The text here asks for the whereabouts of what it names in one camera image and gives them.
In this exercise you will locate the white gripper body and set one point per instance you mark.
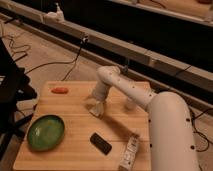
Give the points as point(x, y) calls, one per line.
point(96, 101)

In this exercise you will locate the white sponge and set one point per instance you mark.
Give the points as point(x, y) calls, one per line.
point(97, 110)

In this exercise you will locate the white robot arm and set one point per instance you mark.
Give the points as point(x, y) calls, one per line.
point(171, 132)

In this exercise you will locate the orange carrot toy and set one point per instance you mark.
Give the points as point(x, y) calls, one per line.
point(60, 90)

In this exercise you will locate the green bowl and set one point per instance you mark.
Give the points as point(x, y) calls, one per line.
point(45, 133)

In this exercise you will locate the black chair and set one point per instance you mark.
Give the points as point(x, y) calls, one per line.
point(14, 87)

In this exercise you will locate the white object on rail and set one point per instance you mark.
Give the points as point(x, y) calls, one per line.
point(58, 15)

